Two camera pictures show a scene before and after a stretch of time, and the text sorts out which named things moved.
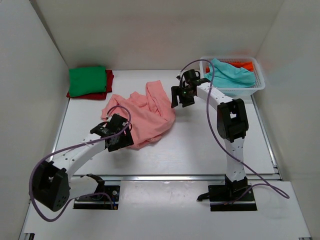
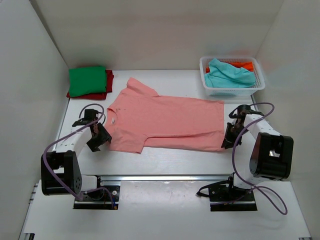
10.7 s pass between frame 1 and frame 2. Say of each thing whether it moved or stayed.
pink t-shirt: moved
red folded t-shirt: stayed
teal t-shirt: stayed
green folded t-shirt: stayed
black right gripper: moved
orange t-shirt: stayed
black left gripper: moved
